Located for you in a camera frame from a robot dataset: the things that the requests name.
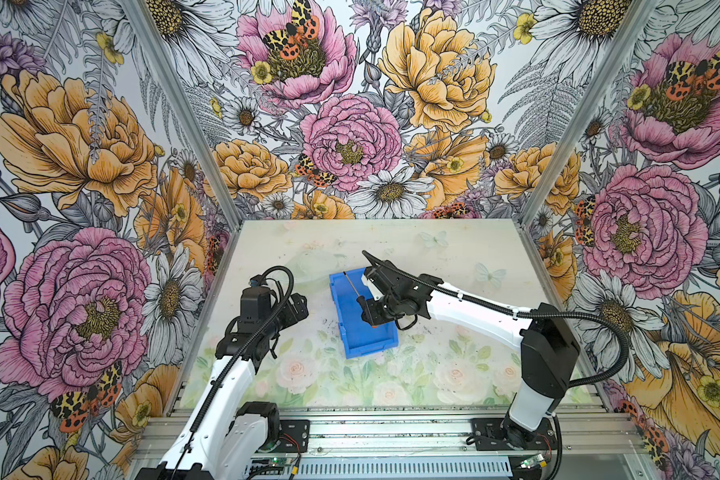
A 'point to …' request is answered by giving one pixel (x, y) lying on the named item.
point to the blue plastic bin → (359, 337)
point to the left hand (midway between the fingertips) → (292, 314)
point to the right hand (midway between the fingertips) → (371, 324)
